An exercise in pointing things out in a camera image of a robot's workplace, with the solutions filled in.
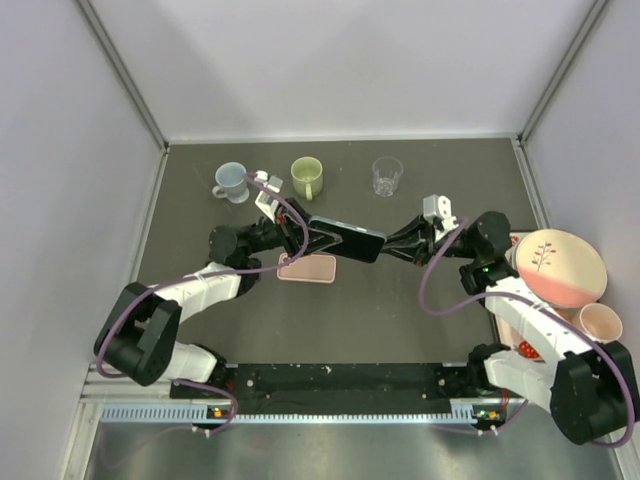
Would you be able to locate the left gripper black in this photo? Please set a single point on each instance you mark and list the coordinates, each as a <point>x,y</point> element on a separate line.
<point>293,233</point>

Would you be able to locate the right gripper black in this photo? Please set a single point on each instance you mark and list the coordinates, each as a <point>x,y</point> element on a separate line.
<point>416,232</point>

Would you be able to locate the dark phone blue edge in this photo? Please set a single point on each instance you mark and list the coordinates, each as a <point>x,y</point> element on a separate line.
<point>349,241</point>

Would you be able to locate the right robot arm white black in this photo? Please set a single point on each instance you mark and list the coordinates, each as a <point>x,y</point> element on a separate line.
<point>589,388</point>

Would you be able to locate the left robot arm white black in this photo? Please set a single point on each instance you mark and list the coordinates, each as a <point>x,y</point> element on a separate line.
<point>139,337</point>

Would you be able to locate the green mug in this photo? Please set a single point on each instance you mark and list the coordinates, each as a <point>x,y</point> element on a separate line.
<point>307,177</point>

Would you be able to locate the clear glass tumbler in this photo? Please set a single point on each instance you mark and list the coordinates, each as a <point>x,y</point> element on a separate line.
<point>387,172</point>

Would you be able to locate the light blue footed cup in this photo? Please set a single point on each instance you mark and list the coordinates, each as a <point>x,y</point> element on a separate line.
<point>230,183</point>

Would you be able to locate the pink white plate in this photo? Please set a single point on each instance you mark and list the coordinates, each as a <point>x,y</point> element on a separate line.
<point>559,267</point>

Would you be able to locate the white tray with strawberries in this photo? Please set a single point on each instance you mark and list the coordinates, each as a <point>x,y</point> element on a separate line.
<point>507,335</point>

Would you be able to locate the orange patterned bowl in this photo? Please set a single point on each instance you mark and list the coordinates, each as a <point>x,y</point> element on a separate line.
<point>562,314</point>

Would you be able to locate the pink mug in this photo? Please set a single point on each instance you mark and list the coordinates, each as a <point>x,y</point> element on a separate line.
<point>600,322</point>

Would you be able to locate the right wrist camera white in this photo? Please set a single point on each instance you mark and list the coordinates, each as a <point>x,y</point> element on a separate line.
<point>437,211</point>

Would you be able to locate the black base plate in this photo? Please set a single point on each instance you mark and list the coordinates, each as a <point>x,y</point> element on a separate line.
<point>356,388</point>

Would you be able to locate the light blue cable duct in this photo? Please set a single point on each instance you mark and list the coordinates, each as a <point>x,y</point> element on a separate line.
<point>141,413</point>

